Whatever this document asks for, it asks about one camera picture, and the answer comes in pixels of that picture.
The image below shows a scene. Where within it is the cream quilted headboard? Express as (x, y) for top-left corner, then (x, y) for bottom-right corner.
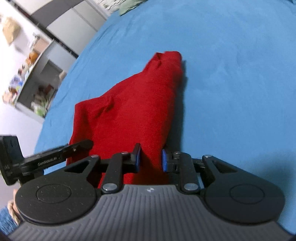
(94, 0), (125, 14)

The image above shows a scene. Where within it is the blue bed sheet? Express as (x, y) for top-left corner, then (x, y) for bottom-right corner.
(35, 1), (295, 232)

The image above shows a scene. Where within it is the green pillow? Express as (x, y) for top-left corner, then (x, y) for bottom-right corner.
(119, 0), (147, 16)

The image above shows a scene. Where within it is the white wardrobe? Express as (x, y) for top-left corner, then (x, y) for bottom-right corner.
(14, 0), (112, 58)

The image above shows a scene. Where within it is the red knit garment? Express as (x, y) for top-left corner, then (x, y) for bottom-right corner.
(70, 51), (183, 185)

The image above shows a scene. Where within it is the white desk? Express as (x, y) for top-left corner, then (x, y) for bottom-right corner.
(2, 35), (76, 123)

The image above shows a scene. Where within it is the person left hand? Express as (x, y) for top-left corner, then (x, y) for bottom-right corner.
(7, 189), (21, 225)

